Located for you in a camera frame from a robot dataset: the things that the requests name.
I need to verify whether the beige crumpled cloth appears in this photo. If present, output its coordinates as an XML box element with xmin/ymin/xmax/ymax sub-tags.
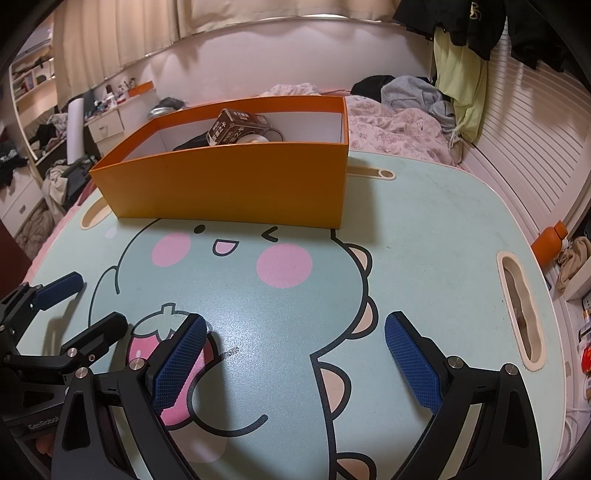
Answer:
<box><xmin>556</xmin><ymin>237</ymin><xmax>591</xmax><ymax>296</ymax></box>

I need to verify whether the grey quilted blanket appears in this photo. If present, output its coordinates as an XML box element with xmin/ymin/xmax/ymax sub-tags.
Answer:
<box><xmin>16</xmin><ymin>203</ymin><xmax>70</xmax><ymax>261</ymax></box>

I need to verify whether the yellow-green garment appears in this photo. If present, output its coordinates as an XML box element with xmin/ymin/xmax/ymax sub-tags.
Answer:
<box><xmin>433</xmin><ymin>25</ymin><xmax>489</xmax><ymax>144</ymax></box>

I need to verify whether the plain black coat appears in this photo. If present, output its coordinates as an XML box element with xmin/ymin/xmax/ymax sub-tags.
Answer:
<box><xmin>392</xmin><ymin>0</ymin><xmax>467</xmax><ymax>44</ymax></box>

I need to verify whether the orange bottle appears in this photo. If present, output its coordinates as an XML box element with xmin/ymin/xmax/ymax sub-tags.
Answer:
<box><xmin>531</xmin><ymin>220</ymin><xmax>568</xmax><ymax>266</ymax></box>

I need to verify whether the white louvered door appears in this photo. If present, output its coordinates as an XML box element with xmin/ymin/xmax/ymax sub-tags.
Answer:
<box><xmin>462</xmin><ymin>23</ymin><xmax>591</xmax><ymax>241</ymax></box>

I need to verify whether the black gold-embroidered jacket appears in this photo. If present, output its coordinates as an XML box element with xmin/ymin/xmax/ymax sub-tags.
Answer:
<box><xmin>462</xmin><ymin>0</ymin><xmax>580</xmax><ymax>75</ymax></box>

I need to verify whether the brown drink carton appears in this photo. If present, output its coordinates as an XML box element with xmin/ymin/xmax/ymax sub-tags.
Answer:
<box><xmin>206</xmin><ymin>108</ymin><xmax>273</xmax><ymax>146</ymax></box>

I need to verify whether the pile of desk clutter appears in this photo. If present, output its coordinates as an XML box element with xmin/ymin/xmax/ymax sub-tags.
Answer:
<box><xmin>90</xmin><ymin>78</ymin><xmax>139</xmax><ymax>116</ymax></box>

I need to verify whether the black clothes pile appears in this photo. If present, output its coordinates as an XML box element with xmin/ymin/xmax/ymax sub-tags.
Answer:
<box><xmin>352</xmin><ymin>75</ymin><xmax>398</xmax><ymax>100</ymax></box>

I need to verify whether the white cloth pile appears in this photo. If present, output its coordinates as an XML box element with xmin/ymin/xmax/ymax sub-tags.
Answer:
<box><xmin>44</xmin><ymin>159</ymin><xmax>72</xmax><ymax>217</ymax></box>

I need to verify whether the black bag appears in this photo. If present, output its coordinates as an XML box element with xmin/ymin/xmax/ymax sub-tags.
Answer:
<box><xmin>67</xmin><ymin>157</ymin><xmax>100</xmax><ymax>204</ymax></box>

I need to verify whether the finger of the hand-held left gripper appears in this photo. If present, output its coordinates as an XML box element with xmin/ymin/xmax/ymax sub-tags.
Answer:
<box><xmin>0</xmin><ymin>272</ymin><xmax>86</xmax><ymax>345</ymax></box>
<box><xmin>2</xmin><ymin>311</ymin><xmax>129</xmax><ymax>370</ymax></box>

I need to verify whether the grey patterned cloth bundle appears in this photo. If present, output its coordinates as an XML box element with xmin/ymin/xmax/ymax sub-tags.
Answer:
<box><xmin>148</xmin><ymin>96</ymin><xmax>188</xmax><ymax>120</ymax></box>

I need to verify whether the white paper roll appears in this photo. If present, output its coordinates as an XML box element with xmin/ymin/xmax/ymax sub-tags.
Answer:
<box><xmin>67</xmin><ymin>97</ymin><xmax>88</xmax><ymax>164</ymax></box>

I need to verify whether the white bookshelf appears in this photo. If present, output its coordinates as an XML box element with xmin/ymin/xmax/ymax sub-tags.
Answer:
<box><xmin>8</xmin><ymin>55</ymin><xmax>58</xmax><ymax>160</ymax></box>

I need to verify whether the pink floral quilt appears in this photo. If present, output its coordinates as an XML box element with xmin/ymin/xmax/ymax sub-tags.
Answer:
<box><xmin>259</xmin><ymin>83</ymin><xmax>467</xmax><ymax>167</ymax></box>

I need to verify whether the grey hoodie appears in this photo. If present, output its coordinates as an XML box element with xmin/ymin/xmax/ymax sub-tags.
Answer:
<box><xmin>381</xmin><ymin>75</ymin><xmax>458</xmax><ymax>134</ymax></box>

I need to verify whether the dark red cabinet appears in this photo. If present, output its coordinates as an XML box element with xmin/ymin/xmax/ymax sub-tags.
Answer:
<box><xmin>0</xmin><ymin>217</ymin><xmax>33</xmax><ymax>296</ymax></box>

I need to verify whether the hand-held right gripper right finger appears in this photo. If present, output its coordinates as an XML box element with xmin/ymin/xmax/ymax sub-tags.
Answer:
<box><xmin>384</xmin><ymin>311</ymin><xmax>543</xmax><ymax>480</ymax></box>

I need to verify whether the white drawer cabinet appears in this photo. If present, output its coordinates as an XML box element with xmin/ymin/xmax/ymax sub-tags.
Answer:
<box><xmin>85</xmin><ymin>99</ymin><xmax>155</xmax><ymax>144</ymax></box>

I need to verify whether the black flat item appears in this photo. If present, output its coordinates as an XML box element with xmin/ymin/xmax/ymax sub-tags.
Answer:
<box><xmin>173</xmin><ymin>134</ymin><xmax>213</xmax><ymax>151</ymax></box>

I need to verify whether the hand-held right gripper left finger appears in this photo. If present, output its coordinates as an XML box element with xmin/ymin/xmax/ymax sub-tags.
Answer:
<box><xmin>51</xmin><ymin>312</ymin><xmax>208</xmax><ymax>480</ymax></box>

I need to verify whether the orange cardboard box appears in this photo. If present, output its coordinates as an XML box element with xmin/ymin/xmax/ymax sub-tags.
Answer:
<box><xmin>89</xmin><ymin>93</ymin><xmax>350</xmax><ymax>230</ymax></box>

